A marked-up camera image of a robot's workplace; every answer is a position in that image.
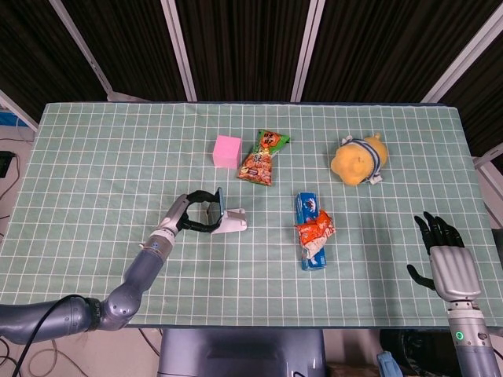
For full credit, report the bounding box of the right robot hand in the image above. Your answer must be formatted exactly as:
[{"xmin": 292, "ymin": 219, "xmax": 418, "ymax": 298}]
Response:
[{"xmin": 406, "ymin": 211, "xmax": 483, "ymax": 302}]

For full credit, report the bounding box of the black pleated curtain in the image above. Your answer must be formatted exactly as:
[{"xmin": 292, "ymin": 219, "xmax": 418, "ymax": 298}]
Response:
[{"xmin": 0, "ymin": 0, "xmax": 503, "ymax": 174}]

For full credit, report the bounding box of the dark smartphone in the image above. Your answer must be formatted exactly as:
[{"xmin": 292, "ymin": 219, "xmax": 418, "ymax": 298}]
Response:
[{"xmin": 207, "ymin": 186, "xmax": 226, "ymax": 225}]

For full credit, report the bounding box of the blue Oreo cookie box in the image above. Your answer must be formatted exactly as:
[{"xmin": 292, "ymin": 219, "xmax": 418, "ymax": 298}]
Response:
[{"xmin": 294, "ymin": 191, "xmax": 329, "ymax": 271}]

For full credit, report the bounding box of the black bag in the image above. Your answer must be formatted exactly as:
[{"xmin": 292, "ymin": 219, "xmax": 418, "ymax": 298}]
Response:
[{"xmin": 379, "ymin": 328, "xmax": 453, "ymax": 377}]

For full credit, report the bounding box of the black floor device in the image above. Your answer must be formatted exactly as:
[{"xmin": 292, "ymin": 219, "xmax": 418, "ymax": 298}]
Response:
[{"xmin": 0, "ymin": 151, "xmax": 16, "ymax": 178}]

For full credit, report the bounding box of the green checked tablecloth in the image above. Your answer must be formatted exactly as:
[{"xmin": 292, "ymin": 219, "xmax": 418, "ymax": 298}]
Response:
[{"xmin": 0, "ymin": 101, "xmax": 503, "ymax": 329}]

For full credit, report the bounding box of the orange white snack packet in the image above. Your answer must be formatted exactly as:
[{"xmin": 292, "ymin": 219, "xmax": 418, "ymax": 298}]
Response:
[{"xmin": 294, "ymin": 209, "xmax": 337, "ymax": 260}]

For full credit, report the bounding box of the white metal frame post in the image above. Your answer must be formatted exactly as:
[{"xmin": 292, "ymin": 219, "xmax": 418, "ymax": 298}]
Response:
[
  {"xmin": 420, "ymin": 0, "xmax": 503, "ymax": 104},
  {"xmin": 289, "ymin": 0, "xmax": 320, "ymax": 102},
  {"xmin": 49, "ymin": 0, "xmax": 152, "ymax": 104},
  {"xmin": 473, "ymin": 141, "xmax": 503, "ymax": 197},
  {"xmin": 160, "ymin": 0, "xmax": 198, "ymax": 102},
  {"xmin": 0, "ymin": 89, "xmax": 39, "ymax": 133}
]

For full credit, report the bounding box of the green orange snack bag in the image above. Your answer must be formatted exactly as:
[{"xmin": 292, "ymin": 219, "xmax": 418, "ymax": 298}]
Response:
[{"xmin": 236, "ymin": 130, "xmax": 291, "ymax": 188}]

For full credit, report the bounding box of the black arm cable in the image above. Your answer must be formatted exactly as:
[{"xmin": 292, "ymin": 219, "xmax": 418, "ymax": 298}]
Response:
[{"xmin": 11, "ymin": 294, "xmax": 86, "ymax": 377}]

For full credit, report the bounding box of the pink cube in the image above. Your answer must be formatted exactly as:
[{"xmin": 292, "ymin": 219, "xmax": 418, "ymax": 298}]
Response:
[{"xmin": 212, "ymin": 135, "xmax": 242, "ymax": 169}]

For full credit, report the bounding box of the yellow plush toy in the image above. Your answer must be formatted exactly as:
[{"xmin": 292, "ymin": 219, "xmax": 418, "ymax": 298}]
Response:
[{"xmin": 329, "ymin": 132, "xmax": 389, "ymax": 186}]

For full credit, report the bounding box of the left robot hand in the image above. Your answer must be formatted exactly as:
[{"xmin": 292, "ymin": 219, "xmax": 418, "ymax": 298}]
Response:
[{"xmin": 156, "ymin": 189, "xmax": 223, "ymax": 239}]

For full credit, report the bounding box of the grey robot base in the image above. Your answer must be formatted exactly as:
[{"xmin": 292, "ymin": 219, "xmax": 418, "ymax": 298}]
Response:
[{"xmin": 156, "ymin": 328, "xmax": 327, "ymax": 377}]

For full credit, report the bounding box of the blue cloth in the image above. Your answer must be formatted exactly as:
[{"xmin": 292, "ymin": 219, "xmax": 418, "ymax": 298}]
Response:
[{"xmin": 376, "ymin": 350, "xmax": 406, "ymax": 377}]

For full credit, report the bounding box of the white folding phone stand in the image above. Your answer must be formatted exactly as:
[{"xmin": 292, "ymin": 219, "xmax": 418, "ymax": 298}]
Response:
[{"xmin": 210, "ymin": 207, "xmax": 248, "ymax": 236}]

